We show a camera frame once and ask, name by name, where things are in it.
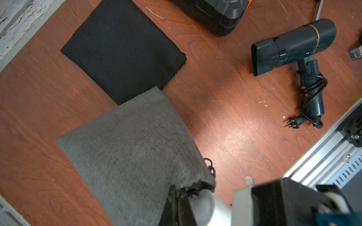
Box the small black adapter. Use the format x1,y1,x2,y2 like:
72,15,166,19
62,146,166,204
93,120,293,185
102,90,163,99
349,38,362,61

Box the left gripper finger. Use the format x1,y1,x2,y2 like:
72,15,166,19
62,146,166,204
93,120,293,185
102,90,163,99
158,185,197,226

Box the black fabric pouch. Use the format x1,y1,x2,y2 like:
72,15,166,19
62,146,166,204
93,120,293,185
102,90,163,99
61,1,187,105

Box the aluminium rail frame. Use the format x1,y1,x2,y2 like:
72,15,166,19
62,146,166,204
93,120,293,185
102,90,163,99
284,100,362,189

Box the grey fabric pouch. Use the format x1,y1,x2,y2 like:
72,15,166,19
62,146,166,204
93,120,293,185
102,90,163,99
57,87,216,226

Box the white hair dryer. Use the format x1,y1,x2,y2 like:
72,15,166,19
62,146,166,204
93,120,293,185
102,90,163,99
189,189,232,226

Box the black plastic tool case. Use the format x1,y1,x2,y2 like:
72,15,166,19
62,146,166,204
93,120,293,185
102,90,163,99
172,0,252,37

